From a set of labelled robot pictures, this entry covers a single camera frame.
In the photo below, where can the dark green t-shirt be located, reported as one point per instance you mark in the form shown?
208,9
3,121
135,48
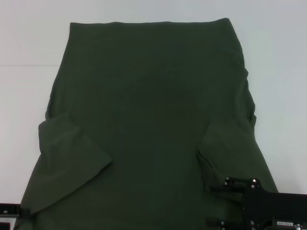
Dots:
148,95

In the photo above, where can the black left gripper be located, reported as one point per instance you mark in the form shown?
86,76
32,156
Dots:
4,226

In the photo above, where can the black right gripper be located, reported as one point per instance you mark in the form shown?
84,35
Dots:
278,208

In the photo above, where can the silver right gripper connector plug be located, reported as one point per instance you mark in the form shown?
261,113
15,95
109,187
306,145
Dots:
298,226

